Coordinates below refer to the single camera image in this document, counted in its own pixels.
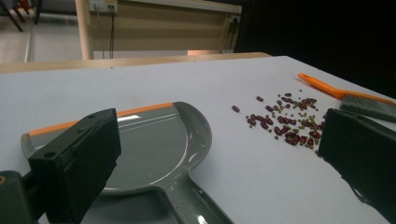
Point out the white power strip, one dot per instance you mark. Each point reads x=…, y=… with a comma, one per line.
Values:
x=102, y=5

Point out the pile of red and green beans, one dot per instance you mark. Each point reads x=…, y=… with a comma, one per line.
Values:
x=291, y=138

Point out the dark chair legs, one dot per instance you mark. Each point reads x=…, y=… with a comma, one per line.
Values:
x=12, y=14

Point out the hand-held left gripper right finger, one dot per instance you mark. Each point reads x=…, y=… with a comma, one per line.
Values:
x=361, y=149

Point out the light wooden table leg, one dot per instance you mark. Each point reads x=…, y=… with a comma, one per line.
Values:
x=84, y=31

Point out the light wooden table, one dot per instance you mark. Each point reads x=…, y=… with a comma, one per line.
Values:
x=124, y=62

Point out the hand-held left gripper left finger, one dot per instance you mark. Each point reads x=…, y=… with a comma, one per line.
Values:
x=77, y=161

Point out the grey dustpan with orange edge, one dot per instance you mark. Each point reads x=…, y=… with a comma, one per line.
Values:
x=155, y=146

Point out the orange brush with grey bristles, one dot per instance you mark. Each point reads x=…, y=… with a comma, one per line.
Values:
x=367, y=107

